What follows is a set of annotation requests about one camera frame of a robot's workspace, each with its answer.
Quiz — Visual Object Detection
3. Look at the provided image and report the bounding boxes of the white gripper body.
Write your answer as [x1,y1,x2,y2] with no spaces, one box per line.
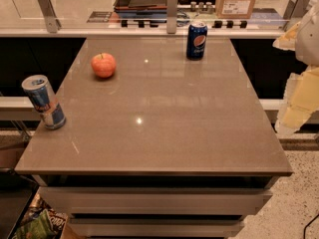
[295,1,319,66]

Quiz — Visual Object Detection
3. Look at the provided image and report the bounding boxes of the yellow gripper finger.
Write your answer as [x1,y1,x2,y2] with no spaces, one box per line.
[275,67,319,135]
[272,22,300,51]

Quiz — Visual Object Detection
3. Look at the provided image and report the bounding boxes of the blue pepsi can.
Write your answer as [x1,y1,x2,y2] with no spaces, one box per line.
[186,21,207,60]

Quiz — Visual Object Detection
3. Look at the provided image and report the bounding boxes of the silver blue redbull can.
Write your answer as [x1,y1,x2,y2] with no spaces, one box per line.
[22,75,66,129]

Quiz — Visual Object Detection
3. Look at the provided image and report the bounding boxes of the cardboard box with label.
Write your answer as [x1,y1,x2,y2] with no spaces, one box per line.
[215,0,256,19]

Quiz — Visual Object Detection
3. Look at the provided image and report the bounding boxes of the stacked trays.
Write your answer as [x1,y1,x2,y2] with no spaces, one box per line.
[114,0,167,18]

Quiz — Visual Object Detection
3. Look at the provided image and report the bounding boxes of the red apple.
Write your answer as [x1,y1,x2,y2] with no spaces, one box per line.
[91,53,117,79]

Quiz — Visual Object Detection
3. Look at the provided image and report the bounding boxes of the grey upper drawer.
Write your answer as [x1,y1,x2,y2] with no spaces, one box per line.
[39,187,272,215]

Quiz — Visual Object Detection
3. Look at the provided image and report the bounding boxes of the grey drawer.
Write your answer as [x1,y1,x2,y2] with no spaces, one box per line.
[69,219,243,238]
[39,187,272,215]

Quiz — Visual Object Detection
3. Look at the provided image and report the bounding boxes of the grey lower drawer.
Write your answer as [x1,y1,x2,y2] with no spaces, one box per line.
[69,219,243,238]

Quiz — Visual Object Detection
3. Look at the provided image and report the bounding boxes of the green chip bag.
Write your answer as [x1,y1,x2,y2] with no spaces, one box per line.
[12,209,67,239]

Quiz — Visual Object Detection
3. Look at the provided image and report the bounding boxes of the right metal bracket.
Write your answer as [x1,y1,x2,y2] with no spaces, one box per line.
[283,0,311,30]

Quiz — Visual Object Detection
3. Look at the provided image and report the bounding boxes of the metal bracket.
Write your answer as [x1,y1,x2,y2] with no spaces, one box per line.
[166,0,177,34]
[37,0,61,33]
[283,0,311,30]

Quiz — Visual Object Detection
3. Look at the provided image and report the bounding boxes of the middle metal bracket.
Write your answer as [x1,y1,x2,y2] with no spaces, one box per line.
[166,0,177,34]

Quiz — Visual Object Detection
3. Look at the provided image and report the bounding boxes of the black cable on floor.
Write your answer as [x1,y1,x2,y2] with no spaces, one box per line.
[302,212,319,239]

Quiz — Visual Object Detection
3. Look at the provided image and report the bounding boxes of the left metal bracket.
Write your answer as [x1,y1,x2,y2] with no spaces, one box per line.
[37,0,61,33]

